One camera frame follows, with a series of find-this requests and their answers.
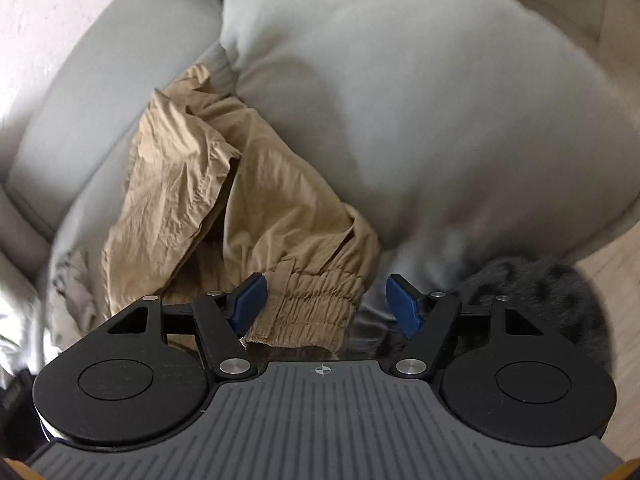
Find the pale patterned cloth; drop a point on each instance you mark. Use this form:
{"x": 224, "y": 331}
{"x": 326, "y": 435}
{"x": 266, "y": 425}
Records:
{"x": 36, "y": 329}

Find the large grey cushion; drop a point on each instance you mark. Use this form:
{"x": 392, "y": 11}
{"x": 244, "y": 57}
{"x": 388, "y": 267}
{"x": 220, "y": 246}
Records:
{"x": 461, "y": 129}

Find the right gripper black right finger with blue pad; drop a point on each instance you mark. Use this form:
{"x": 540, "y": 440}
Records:
{"x": 429, "y": 323}

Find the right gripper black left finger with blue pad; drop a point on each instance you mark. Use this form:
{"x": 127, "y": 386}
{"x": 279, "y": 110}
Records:
{"x": 222, "y": 320}

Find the light grey sofa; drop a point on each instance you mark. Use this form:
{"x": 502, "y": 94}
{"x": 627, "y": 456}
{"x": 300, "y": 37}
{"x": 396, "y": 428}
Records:
{"x": 69, "y": 173}

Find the tan khaki trousers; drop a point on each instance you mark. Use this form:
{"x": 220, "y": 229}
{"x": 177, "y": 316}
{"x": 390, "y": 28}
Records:
{"x": 214, "y": 195}

